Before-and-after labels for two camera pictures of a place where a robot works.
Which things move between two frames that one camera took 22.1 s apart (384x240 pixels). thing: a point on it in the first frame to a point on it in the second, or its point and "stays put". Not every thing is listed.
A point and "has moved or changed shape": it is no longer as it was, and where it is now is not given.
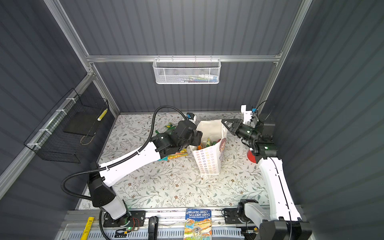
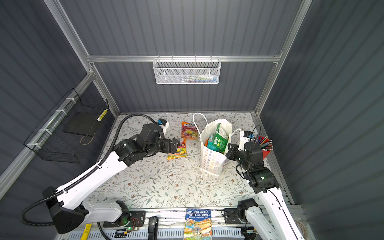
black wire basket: [59, 137] stays put
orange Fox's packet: [183, 153] stays put
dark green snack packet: [166, 129] to [221, 140]
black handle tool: [153, 234] stays put
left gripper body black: [195, 139] to [163, 146]
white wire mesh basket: [169, 71] stays put
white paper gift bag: [209, 153] has moved or changed shape
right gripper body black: [247, 132] to [235, 154]
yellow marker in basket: [102, 114] stays put
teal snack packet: [164, 159] to [210, 143]
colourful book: [198, 225] stays put
